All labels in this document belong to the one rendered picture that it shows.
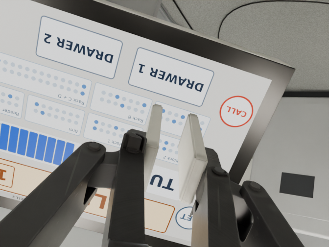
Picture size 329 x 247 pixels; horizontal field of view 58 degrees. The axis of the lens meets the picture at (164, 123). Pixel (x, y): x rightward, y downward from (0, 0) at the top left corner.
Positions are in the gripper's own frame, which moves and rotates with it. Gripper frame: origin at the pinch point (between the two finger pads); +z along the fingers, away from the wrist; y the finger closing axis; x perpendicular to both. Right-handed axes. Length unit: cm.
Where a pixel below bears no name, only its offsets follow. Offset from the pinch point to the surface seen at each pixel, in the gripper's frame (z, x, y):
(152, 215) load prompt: 17.2, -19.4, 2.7
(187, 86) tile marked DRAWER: 17.0, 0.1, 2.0
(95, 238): 89, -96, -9
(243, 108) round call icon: 17.1, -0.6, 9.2
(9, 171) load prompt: 17.1, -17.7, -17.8
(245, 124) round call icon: 17.1, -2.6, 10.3
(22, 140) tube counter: 17.0, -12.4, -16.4
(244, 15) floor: 158, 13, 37
